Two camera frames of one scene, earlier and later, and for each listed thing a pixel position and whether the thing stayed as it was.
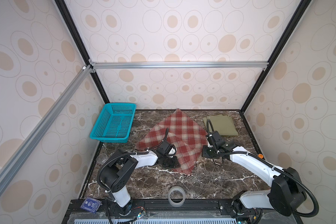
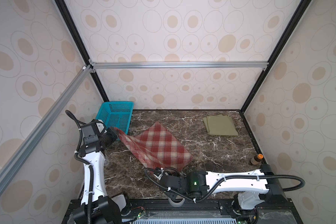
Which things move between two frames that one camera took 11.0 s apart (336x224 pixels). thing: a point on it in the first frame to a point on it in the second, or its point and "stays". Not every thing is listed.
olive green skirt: x=223 y=124 stays
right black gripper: x=204 y=152 to x=174 y=177
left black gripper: x=173 y=165 to x=113 y=134
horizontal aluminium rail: x=178 y=65 stays
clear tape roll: x=174 y=188 stays
